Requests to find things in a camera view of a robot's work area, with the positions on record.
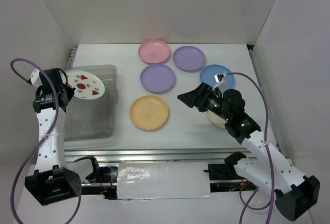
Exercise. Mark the aluminium rail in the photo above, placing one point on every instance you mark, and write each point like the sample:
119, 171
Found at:
273, 131
163, 155

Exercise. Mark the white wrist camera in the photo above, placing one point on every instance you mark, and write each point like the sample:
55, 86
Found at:
220, 81
35, 79

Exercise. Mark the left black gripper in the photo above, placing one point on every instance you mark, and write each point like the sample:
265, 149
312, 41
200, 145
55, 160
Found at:
71, 91

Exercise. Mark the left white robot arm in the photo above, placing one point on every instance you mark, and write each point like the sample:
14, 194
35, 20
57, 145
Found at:
52, 181

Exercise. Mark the pink plastic plate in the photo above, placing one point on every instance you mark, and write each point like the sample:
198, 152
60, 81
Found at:
154, 51

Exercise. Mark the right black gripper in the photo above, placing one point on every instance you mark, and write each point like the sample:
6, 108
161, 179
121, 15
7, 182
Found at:
191, 98

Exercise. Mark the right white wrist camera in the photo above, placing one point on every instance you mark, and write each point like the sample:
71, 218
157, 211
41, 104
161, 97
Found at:
220, 81

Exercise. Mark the aluminium front rail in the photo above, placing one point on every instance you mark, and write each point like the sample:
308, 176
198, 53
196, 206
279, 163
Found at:
163, 155

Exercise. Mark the yellow bear plastic plate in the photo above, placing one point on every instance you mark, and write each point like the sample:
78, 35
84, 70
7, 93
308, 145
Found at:
149, 112

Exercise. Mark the white watermelon pattern plate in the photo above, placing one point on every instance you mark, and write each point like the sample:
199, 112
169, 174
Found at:
87, 85

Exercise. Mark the clear plastic bin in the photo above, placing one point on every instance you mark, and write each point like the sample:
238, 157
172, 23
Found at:
93, 119

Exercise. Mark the blue plastic plate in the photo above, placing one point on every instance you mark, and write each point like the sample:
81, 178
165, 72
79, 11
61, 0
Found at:
208, 73

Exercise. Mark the white foil-edged board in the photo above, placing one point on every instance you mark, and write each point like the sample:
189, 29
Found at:
187, 180

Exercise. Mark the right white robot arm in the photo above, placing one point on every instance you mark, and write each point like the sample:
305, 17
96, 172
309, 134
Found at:
292, 192

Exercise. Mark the aluminium right side rail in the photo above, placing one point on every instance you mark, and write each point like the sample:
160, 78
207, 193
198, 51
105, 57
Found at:
273, 131

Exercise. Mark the purple plate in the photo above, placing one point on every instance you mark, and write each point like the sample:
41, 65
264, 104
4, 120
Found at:
158, 78
189, 58

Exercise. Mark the cream plastic plate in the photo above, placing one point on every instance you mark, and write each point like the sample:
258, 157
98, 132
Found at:
216, 120

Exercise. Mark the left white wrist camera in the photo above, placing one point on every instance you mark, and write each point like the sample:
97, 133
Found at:
35, 79

